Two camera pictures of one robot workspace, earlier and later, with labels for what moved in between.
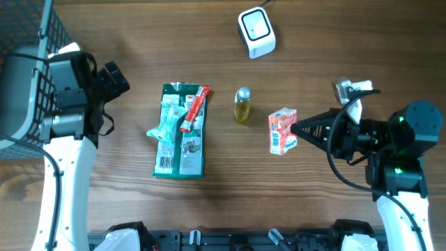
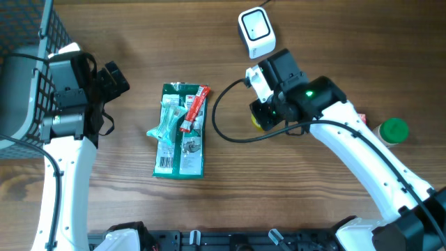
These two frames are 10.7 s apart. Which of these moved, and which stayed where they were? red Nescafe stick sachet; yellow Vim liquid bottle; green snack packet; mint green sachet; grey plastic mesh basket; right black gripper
Moved: right black gripper; yellow Vim liquid bottle
Stayed: red Nescafe stick sachet; grey plastic mesh basket; green snack packet; mint green sachet
